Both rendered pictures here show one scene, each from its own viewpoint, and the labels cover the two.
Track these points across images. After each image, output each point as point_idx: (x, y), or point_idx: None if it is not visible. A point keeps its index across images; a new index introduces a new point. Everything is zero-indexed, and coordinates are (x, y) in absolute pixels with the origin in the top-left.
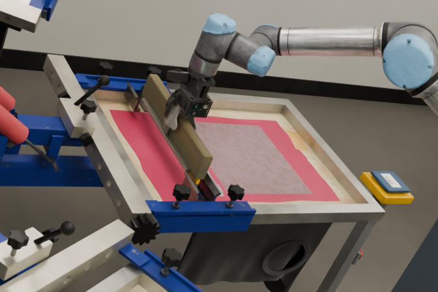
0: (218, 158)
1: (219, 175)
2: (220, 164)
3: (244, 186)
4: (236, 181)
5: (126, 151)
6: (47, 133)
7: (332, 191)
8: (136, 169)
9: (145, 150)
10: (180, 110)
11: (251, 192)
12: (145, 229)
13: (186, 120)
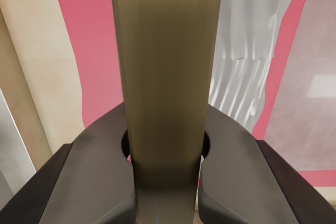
0: (329, 65)
1: (277, 126)
2: (313, 91)
3: (309, 153)
4: (304, 142)
5: (47, 51)
6: None
7: None
8: (66, 117)
9: (112, 45)
10: (184, 147)
11: (308, 168)
12: None
13: (179, 217)
